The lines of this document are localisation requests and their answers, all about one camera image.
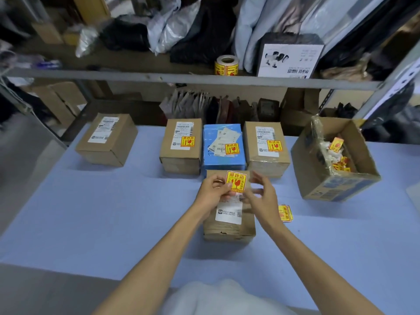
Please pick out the person's right hand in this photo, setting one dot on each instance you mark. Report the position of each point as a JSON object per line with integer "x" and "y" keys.
{"x": 267, "y": 206}

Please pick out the person's left hand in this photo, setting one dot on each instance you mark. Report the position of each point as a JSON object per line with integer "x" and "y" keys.
{"x": 210, "y": 195}

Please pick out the person's right thumb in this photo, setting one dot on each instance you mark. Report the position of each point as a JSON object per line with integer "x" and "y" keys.
{"x": 253, "y": 192}

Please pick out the person's left thumb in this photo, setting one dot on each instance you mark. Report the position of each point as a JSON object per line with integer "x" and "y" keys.
{"x": 228, "y": 189}

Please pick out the yellow red warning sticker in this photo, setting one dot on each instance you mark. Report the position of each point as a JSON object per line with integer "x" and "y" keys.
{"x": 238, "y": 182}

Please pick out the person's left forearm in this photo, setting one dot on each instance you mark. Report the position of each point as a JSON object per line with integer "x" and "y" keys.
{"x": 154, "y": 262}

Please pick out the person's right forearm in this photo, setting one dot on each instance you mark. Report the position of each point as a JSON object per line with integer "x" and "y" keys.
{"x": 315, "y": 268}

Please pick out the wide cardboard parcel with sticker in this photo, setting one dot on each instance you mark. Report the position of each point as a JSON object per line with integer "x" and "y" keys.
{"x": 267, "y": 160}

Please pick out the cardboard parcel with white label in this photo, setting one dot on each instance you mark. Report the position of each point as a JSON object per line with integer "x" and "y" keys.
{"x": 234, "y": 226}

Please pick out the strip of yellow stickers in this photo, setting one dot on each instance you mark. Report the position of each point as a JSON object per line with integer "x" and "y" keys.
{"x": 285, "y": 213}

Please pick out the narrow cardboard parcel with sticker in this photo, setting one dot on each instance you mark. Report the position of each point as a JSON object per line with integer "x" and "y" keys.
{"x": 180, "y": 154}

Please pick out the open cardboard box blue print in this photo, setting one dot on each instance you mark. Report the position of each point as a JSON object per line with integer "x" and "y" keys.
{"x": 334, "y": 186}

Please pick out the row of brown packets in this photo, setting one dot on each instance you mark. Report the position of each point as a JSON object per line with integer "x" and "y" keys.
{"x": 216, "y": 108}

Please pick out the pile of sticker backing scraps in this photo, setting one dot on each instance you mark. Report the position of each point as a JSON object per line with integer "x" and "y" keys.
{"x": 336, "y": 157}

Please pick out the person's white shirt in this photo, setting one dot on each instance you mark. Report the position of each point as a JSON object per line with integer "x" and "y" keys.
{"x": 229, "y": 300}

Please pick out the grey metal shelf rack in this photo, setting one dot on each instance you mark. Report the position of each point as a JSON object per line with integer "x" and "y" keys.
{"x": 197, "y": 78}

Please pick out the roll of yellow stickers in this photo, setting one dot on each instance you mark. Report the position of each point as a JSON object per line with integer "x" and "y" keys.
{"x": 226, "y": 65}

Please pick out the plain labelled cardboard parcel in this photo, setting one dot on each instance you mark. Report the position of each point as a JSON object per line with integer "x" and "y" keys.
{"x": 106, "y": 142}

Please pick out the light blue table cover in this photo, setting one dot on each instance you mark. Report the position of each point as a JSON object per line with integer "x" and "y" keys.
{"x": 98, "y": 219}

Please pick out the black and white product box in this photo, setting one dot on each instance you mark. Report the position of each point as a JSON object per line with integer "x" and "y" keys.
{"x": 288, "y": 60}

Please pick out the black plastic wrapped bundle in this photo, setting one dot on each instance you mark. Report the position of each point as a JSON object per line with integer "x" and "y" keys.
{"x": 205, "y": 36}

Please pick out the light blue fabric bundle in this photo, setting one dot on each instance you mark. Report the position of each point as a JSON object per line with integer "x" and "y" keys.
{"x": 252, "y": 26}

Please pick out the white plastic mailer bags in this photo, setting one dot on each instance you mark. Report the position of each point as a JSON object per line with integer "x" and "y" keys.
{"x": 170, "y": 29}

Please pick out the black folded garment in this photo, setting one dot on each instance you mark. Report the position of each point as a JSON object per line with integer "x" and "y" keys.
{"x": 126, "y": 34}

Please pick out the open brown cardboard carton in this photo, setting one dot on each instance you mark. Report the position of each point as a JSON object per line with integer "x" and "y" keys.
{"x": 60, "y": 101}

